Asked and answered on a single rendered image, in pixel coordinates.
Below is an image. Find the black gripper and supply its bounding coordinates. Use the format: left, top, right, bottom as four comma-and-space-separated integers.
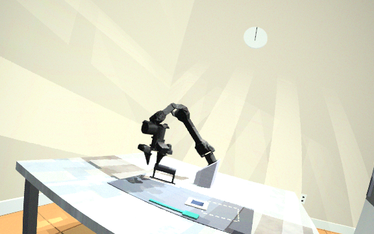
138, 135, 173, 166

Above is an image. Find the turquoise flat bar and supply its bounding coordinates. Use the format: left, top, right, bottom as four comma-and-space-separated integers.
149, 199, 199, 220

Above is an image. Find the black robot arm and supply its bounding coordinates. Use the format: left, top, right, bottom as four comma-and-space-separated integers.
141, 103, 218, 166

